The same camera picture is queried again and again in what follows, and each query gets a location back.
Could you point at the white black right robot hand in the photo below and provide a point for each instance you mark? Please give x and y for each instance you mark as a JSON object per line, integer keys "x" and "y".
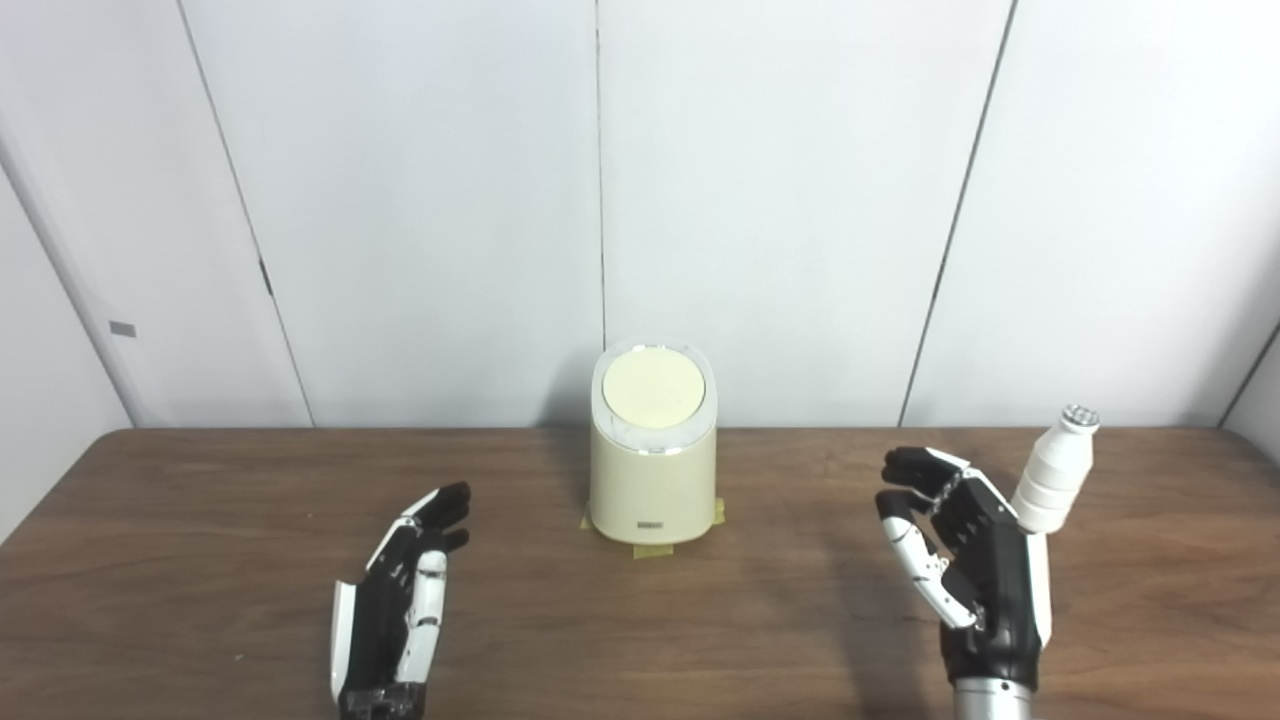
{"x": 1000, "y": 590}

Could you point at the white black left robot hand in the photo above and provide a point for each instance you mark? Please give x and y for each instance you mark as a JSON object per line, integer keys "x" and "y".
{"x": 385, "y": 620}

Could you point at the small white plastic bottle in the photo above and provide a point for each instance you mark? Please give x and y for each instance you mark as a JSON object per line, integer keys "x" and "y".
{"x": 1055, "y": 480}

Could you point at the cream round bin lid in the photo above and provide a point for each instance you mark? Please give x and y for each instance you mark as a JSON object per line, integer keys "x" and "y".
{"x": 653, "y": 390}

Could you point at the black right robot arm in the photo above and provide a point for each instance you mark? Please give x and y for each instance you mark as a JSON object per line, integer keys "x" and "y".
{"x": 990, "y": 703}

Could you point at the black wall seam hinge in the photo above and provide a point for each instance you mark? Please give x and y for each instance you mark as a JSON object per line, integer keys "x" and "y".
{"x": 266, "y": 278}

